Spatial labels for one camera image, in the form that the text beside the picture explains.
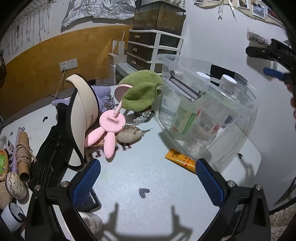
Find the white cup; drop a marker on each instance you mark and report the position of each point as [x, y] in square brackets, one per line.
[92, 222]

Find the dark hanging object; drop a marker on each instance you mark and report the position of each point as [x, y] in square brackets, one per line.
[2, 71]

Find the cream ribbon bow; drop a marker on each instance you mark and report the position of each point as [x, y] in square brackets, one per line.
[219, 9]

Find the white wall socket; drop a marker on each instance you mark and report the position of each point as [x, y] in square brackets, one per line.
[69, 64]

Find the cream cap black brim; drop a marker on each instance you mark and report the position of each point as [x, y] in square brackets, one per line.
[81, 111]

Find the crumpled silver foil sheet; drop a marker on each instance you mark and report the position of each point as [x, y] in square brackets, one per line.
[99, 9]

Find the black denim garment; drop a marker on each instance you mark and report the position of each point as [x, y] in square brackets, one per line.
[50, 148]

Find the white drawer unit dark drawers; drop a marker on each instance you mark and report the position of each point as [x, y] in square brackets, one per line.
[155, 46]

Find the macrame wall hanging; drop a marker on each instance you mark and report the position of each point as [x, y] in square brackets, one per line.
[23, 23]

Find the beige plush item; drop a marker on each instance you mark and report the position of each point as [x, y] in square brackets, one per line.
[5, 197]

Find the beige fuzzy clothing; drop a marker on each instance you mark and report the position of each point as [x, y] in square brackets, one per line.
[284, 220]

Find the grey beige stone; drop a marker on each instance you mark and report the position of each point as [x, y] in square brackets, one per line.
[129, 134]

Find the silver crystal tiara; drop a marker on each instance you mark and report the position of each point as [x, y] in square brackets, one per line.
[108, 104]

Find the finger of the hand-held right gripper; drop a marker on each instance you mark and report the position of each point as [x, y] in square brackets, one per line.
[274, 73]
[259, 52]

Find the pink bunny stand mirror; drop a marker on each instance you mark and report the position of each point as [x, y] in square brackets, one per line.
[112, 118]

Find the clear plastic storage container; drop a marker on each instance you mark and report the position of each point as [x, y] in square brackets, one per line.
[240, 109]

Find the glass jar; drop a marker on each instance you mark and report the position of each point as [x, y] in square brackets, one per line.
[5, 144]

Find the small wooden drawer box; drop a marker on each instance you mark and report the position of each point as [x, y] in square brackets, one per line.
[112, 59]

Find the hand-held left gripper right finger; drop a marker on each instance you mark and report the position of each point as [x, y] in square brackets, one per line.
[209, 183]

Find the green plush hat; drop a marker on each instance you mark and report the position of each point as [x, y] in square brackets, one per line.
[138, 95]

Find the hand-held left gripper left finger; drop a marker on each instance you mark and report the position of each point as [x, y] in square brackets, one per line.
[86, 183]

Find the green label plastic bottle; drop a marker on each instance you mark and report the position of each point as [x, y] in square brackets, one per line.
[185, 118]

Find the grey storage box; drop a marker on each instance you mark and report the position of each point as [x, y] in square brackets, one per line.
[122, 71]

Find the black power adapter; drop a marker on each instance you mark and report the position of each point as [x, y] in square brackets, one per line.
[92, 82]

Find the dark glass fish tank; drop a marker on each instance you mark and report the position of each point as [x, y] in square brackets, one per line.
[159, 17]

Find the brown printed box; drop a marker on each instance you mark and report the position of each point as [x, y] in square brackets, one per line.
[97, 142]

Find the round green coaster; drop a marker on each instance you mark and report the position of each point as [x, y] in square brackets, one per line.
[3, 165]

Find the wall photo print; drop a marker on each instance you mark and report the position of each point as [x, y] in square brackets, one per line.
[259, 11]
[198, 1]
[274, 13]
[244, 3]

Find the purple plush toy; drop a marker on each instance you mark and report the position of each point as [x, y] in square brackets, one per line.
[101, 91]

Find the plain clear plastic bottle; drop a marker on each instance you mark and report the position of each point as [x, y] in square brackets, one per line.
[170, 104]

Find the cardboard tube with twine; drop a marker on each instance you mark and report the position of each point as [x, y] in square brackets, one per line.
[22, 139]

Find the white-capped plastic bottle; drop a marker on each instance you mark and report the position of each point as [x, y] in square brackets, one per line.
[227, 82]

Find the orange tube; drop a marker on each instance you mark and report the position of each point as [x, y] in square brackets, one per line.
[178, 157]

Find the plastic pouch dried flowers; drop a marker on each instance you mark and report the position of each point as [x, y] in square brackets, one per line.
[257, 36]

